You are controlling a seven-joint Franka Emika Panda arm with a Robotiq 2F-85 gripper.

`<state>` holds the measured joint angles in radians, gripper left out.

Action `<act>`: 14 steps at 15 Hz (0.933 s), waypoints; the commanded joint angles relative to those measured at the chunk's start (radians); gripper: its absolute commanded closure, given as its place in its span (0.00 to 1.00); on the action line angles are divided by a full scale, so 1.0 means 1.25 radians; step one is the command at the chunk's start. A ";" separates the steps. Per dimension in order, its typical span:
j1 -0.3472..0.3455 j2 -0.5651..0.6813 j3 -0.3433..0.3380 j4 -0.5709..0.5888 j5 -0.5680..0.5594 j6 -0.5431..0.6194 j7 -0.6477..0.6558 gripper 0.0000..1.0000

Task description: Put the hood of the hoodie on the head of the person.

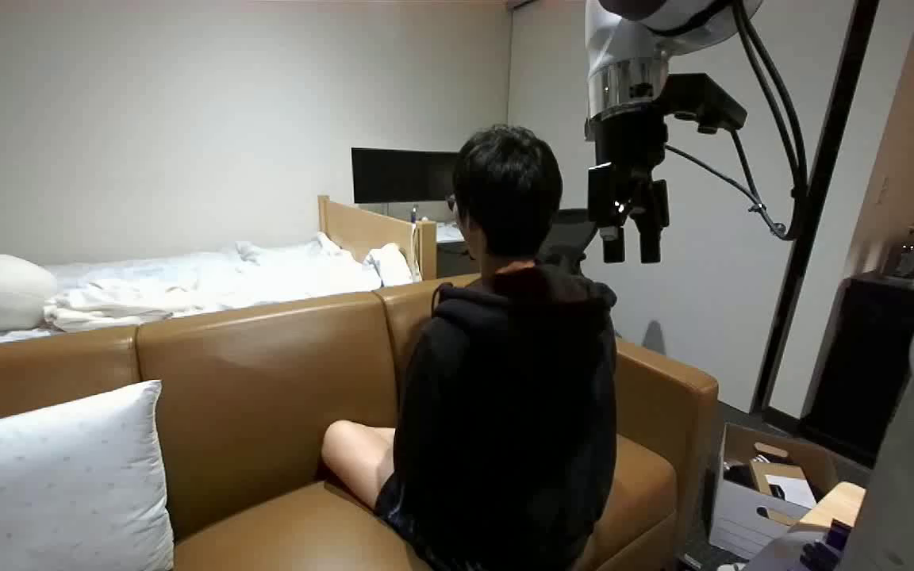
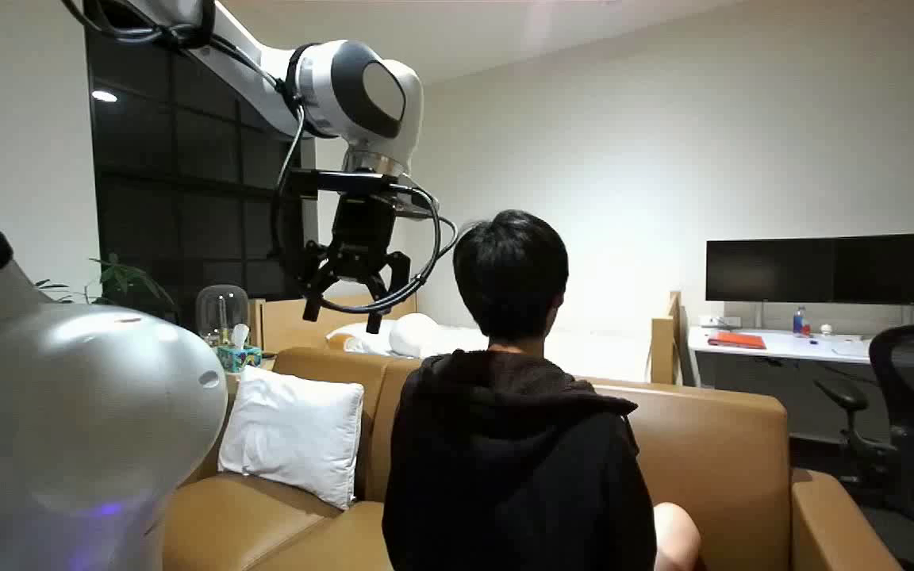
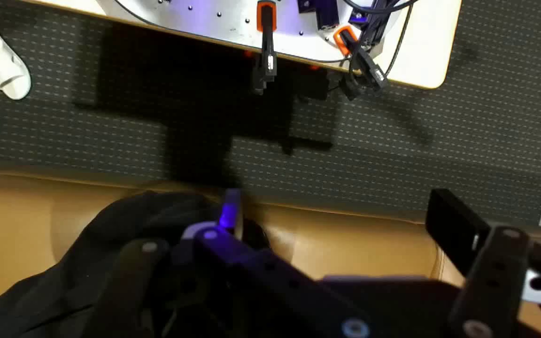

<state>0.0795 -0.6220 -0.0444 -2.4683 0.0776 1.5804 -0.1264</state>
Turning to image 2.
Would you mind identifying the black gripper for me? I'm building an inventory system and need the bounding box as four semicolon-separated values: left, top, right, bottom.
302;193;415;336

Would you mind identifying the seated person with black hair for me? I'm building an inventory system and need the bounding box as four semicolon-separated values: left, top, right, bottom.
451;207;705;571

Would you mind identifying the white bed pillow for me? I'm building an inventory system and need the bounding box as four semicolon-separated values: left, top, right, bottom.
325;315;421;357

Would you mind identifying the teal tissue box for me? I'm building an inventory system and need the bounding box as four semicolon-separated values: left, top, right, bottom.
214;323;267;374

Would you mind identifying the glass dome lamp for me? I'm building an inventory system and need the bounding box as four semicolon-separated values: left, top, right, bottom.
193;281;252;345

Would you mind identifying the white square sofa pillow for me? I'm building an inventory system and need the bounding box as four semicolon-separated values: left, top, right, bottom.
216;365;370;513

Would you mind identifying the dark gridded window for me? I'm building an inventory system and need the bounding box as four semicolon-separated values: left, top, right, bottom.
83;25;319;319

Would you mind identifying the green potted plant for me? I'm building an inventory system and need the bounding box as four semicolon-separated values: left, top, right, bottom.
32;251;181;316

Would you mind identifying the tan leather sofa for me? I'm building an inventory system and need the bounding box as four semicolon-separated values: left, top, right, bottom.
158;345;905;571

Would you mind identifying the flat orange item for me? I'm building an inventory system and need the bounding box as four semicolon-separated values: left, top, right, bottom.
705;329;767;351

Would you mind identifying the white desk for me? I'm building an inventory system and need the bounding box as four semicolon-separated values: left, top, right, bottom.
685;323;879;390

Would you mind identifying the black wide monitor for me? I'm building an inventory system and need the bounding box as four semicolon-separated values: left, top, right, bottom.
701;232;914;312

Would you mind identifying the light wooden bed frame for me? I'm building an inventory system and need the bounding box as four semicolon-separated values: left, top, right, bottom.
247;289;705;390

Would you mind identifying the black looped cable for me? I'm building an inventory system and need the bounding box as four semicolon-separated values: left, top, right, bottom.
270;99;464;316

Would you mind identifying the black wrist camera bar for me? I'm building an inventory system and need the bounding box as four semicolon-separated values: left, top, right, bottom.
276;169;437;221

